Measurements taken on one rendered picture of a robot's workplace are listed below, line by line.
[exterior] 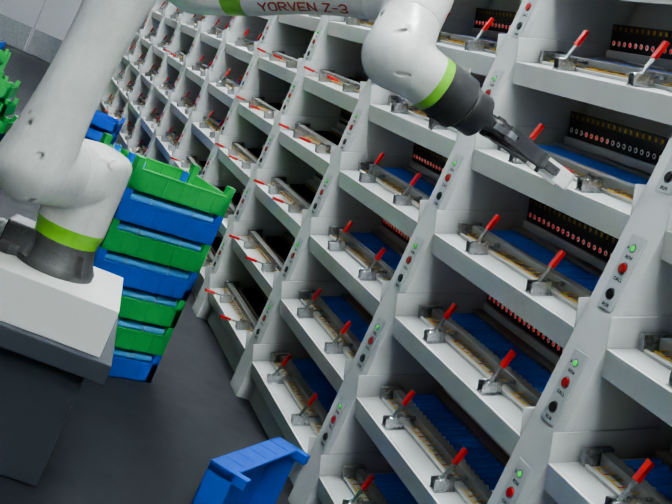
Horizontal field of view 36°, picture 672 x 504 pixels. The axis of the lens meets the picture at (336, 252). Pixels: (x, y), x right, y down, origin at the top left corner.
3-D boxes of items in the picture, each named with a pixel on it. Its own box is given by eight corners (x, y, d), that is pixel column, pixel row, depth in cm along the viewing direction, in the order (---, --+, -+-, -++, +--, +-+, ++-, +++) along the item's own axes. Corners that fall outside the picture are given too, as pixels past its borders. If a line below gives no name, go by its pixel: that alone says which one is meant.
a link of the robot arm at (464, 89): (466, 59, 163) (444, 54, 171) (424, 122, 164) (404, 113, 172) (495, 81, 165) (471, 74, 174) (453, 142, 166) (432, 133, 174)
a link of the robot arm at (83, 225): (8, 219, 189) (47, 123, 187) (63, 226, 204) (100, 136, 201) (60, 249, 184) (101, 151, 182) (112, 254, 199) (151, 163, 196)
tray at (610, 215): (626, 243, 164) (636, 183, 162) (471, 169, 220) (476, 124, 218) (733, 244, 170) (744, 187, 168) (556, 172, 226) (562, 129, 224)
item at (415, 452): (464, 566, 172) (474, 490, 169) (354, 416, 228) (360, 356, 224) (573, 557, 178) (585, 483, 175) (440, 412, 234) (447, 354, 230)
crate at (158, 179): (127, 187, 247) (140, 156, 246) (91, 160, 261) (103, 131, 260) (224, 218, 268) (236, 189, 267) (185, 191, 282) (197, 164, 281)
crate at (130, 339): (62, 337, 252) (75, 308, 251) (30, 303, 267) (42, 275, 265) (162, 356, 273) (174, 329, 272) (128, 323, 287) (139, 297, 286)
